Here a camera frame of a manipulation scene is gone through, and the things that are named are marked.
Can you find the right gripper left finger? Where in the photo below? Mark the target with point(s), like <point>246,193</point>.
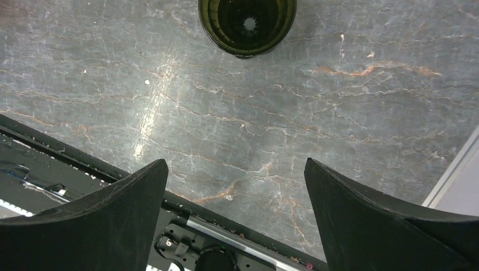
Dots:
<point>109,229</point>

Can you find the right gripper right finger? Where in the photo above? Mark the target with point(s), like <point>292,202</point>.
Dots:
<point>365,229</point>

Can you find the dark green coffee dripper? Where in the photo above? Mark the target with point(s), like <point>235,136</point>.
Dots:
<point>247,28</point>

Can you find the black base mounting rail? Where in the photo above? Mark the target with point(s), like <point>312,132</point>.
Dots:
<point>39,173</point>

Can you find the aluminium corner frame post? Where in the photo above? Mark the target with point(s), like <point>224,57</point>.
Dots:
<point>466,155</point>

